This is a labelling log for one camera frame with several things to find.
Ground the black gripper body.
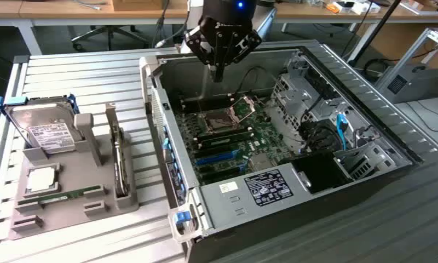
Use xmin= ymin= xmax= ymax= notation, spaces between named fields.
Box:
xmin=199 ymin=0 xmax=259 ymax=36

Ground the black Nvidia graphics card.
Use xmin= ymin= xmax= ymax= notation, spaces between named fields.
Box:
xmin=104 ymin=102 xmax=132 ymax=199

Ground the wooden desk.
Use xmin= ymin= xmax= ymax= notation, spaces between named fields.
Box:
xmin=273 ymin=0 xmax=438 ymax=33
xmin=0 ymin=0 xmax=191 ymax=55

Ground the brown cardboard box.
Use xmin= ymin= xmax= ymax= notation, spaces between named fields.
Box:
xmin=111 ymin=0 xmax=169 ymax=12

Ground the metal socket cover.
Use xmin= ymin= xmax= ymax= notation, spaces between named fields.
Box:
xmin=228 ymin=95 xmax=259 ymax=124

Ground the silver metal disk bay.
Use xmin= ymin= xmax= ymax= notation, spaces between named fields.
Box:
xmin=271 ymin=71 xmax=353 ymax=129

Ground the black office chair base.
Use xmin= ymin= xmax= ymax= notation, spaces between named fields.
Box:
xmin=71 ymin=24 xmax=149 ymax=52

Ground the CPU socket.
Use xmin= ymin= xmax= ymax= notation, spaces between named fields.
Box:
xmin=203 ymin=108 xmax=239 ymax=135

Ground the white box with black inlay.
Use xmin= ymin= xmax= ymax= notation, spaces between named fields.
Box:
xmin=332 ymin=1 xmax=355 ymax=14

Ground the green Dell motherboard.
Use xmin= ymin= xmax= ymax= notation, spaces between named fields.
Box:
xmin=173 ymin=93 xmax=297 ymax=187

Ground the black stand pole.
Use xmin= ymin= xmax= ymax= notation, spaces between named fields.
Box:
xmin=347 ymin=0 xmax=404 ymax=66

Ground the blue expansion slot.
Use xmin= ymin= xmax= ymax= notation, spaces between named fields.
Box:
xmin=196 ymin=152 xmax=241 ymax=165

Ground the silver chipset heatsink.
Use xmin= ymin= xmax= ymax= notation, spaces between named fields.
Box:
xmin=248 ymin=153 xmax=275 ymax=170

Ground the brown wooden panel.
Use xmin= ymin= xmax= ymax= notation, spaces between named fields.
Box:
xmin=352 ymin=23 xmax=438 ymax=62

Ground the grey computer tower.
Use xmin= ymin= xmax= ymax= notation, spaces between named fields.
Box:
xmin=386 ymin=64 xmax=438 ymax=104

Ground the hard disk in blue carrier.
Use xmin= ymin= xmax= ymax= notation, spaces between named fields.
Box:
xmin=0 ymin=93 xmax=85 ymax=156

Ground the silver perforated drive cage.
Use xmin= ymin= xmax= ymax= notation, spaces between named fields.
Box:
xmin=332 ymin=141 xmax=413 ymax=181

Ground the grey parts rack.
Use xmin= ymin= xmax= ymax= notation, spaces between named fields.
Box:
xmin=7 ymin=112 xmax=140 ymax=241

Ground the silver power supply unit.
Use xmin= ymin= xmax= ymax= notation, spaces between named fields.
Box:
xmin=199 ymin=162 xmax=312 ymax=230

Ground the blue case latch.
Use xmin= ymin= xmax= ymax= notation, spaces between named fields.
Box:
xmin=173 ymin=211 xmax=191 ymax=226

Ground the silver CPU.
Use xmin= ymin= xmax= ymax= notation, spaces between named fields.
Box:
xmin=25 ymin=167 xmax=57 ymax=192

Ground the green RAM stick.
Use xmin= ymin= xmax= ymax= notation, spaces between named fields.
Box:
xmin=17 ymin=185 xmax=103 ymax=207

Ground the black open PC case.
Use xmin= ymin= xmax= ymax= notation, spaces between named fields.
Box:
xmin=139 ymin=39 xmax=425 ymax=263

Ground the black coiled cable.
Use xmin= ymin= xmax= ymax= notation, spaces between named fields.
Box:
xmin=363 ymin=58 xmax=396 ymax=81

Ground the black wire bundle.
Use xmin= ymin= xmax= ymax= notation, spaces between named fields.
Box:
xmin=299 ymin=120 xmax=341 ymax=154

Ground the blue wire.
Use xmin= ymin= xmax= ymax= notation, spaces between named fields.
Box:
xmin=336 ymin=112 xmax=352 ymax=151

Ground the aluminium profile frame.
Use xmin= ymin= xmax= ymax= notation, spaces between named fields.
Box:
xmin=375 ymin=27 xmax=438 ymax=91

